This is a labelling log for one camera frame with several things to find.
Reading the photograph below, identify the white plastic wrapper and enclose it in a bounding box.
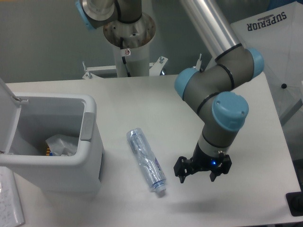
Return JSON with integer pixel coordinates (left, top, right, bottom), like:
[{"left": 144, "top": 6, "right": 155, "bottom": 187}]
[{"left": 46, "top": 134, "right": 79, "bottom": 156}]

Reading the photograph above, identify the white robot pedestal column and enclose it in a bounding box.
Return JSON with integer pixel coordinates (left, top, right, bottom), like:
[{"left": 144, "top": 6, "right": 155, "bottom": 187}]
[{"left": 103, "top": 13, "right": 156, "bottom": 78}]

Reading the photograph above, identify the crushed clear plastic bottle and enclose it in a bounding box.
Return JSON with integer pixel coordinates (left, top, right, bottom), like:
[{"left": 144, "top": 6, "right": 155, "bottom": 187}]
[{"left": 126, "top": 128, "right": 166, "bottom": 194}]

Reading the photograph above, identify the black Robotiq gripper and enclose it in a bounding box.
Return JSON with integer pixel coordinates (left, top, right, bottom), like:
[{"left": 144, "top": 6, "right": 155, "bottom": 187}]
[{"left": 173, "top": 143, "right": 232, "bottom": 183}]

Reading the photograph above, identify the yellow blue snack packet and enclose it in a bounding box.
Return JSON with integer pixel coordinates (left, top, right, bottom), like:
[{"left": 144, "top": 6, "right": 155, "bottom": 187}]
[{"left": 45, "top": 146, "right": 53, "bottom": 156}]

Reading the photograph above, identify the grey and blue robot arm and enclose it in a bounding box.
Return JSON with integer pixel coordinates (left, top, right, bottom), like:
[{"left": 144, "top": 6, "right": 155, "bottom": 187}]
[{"left": 75, "top": 0, "right": 264, "bottom": 183}]

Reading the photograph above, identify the black pedestal cable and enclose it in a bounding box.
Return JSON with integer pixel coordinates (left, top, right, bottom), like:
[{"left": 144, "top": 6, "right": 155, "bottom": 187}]
[{"left": 119, "top": 36, "right": 132, "bottom": 78}]

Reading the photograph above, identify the black device at table edge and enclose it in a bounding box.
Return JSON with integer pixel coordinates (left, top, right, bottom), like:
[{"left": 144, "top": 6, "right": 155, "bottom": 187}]
[{"left": 285, "top": 192, "right": 303, "bottom": 217}]

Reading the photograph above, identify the white notepad with handwriting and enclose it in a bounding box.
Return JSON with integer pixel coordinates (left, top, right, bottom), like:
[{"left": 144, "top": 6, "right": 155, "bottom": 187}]
[{"left": 0, "top": 166, "right": 25, "bottom": 227}]

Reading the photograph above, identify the white plastic trash can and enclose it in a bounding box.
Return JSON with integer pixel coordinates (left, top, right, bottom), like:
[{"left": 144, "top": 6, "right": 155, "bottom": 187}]
[{"left": 0, "top": 82, "right": 104, "bottom": 192}]

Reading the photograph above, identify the white metal base frame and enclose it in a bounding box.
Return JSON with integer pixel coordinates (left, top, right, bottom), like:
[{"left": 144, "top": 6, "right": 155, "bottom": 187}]
[{"left": 81, "top": 53, "right": 205, "bottom": 80}]

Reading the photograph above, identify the white Superior umbrella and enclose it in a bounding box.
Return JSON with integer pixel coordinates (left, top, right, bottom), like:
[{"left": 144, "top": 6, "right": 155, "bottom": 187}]
[{"left": 232, "top": 0, "right": 303, "bottom": 126}]

